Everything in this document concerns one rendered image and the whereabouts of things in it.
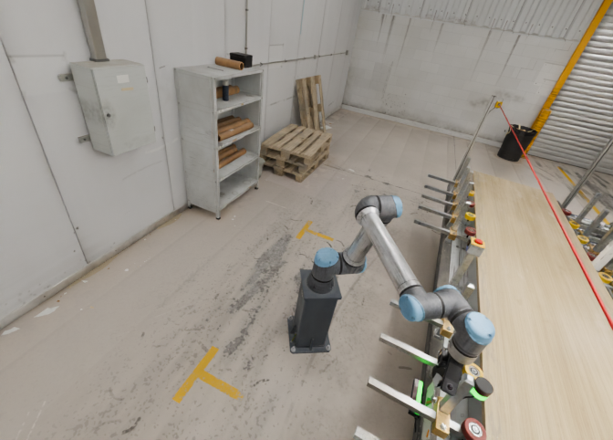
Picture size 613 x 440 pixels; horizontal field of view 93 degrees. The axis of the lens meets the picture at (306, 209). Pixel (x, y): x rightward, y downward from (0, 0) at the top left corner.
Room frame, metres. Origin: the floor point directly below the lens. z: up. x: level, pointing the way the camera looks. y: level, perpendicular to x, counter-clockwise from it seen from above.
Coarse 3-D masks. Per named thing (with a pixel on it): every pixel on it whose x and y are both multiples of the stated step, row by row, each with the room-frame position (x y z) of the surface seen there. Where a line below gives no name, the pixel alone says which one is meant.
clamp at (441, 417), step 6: (438, 396) 0.65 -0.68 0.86; (438, 402) 0.62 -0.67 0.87; (438, 408) 0.59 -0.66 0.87; (438, 414) 0.57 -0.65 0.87; (444, 414) 0.57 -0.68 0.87; (438, 420) 0.55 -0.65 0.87; (444, 420) 0.55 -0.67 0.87; (432, 426) 0.54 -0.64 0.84; (438, 426) 0.53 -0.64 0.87; (432, 432) 0.52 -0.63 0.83; (438, 432) 0.52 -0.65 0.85; (444, 432) 0.51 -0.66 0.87; (444, 438) 0.51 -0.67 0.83
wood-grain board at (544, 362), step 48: (480, 192) 2.66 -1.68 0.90; (528, 192) 2.86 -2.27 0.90; (528, 240) 1.92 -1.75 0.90; (576, 240) 2.04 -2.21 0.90; (480, 288) 1.29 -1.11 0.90; (528, 288) 1.36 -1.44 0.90; (576, 288) 1.44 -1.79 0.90; (528, 336) 1.00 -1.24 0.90; (576, 336) 1.05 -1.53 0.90; (528, 384) 0.74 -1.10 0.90; (576, 384) 0.78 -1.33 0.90; (528, 432) 0.55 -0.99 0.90; (576, 432) 0.58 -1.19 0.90
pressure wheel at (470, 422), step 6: (468, 420) 0.55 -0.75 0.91; (474, 420) 0.56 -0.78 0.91; (462, 426) 0.53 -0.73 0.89; (468, 426) 0.53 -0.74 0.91; (474, 426) 0.53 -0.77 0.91; (480, 426) 0.54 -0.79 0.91; (462, 432) 0.52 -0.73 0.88; (468, 432) 0.51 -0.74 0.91; (474, 432) 0.52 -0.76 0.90; (480, 432) 0.52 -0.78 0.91; (468, 438) 0.50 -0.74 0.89; (474, 438) 0.49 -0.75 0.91; (480, 438) 0.50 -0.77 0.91
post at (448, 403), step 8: (464, 376) 0.61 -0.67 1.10; (472, 376) 0.61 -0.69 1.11; (464, 384) 0.59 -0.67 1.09; (472, 384) 0.58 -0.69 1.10; (456, 392) 0.59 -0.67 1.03; (464, 392) 0.58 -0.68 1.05; (448, 400) 0.59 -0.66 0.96; (456, 400) 0.58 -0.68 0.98; (440, 408) 0.59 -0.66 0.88; (448, 408) 0.58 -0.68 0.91
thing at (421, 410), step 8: (368, 384) 0.65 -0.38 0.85; (376, 384) 0.65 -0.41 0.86; (384, 384) 0.66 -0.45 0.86; (384, 392) 0.63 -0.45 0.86; (392, 392) 0.63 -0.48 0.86; (392, 400) 0.62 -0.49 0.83; (400, 400) 0.61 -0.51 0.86; (408, 400) 0.61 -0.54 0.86; (408, 408) 0.59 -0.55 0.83; (416, 408) 0.59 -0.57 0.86; (424, 408) 0.59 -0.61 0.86; (424, 416) 0.57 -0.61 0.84; (432, 416) 0.56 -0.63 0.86; (456, 424) 0.55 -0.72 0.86; (456, 432) 0.53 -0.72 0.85
